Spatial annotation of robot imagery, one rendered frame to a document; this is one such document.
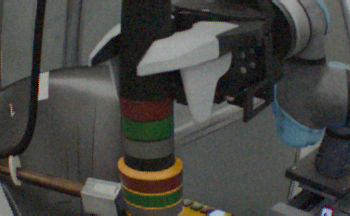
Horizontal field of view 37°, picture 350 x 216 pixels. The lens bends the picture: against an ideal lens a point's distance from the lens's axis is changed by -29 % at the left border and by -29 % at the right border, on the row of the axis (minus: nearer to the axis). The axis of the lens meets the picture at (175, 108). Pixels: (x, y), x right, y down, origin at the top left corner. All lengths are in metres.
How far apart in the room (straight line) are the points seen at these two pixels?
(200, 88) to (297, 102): 0.25
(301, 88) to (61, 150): 0.26
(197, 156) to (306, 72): 1.00
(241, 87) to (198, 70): 0.08
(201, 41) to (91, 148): 0.20
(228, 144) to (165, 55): 1.30
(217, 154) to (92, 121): 1.10
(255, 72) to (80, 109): 0.17
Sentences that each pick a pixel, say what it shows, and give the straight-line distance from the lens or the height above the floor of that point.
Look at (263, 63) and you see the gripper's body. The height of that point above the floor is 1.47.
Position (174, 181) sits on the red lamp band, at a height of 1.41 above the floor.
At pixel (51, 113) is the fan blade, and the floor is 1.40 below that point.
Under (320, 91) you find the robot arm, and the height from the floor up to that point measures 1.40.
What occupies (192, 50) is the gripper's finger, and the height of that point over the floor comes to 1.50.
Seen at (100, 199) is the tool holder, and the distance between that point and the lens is 0.47.
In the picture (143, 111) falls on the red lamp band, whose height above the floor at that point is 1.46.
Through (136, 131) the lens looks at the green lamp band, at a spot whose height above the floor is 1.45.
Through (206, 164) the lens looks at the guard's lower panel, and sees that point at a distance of 1.66.
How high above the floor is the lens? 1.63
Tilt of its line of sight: 22 degrees down
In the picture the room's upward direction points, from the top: 1 degrees counter-clockwise
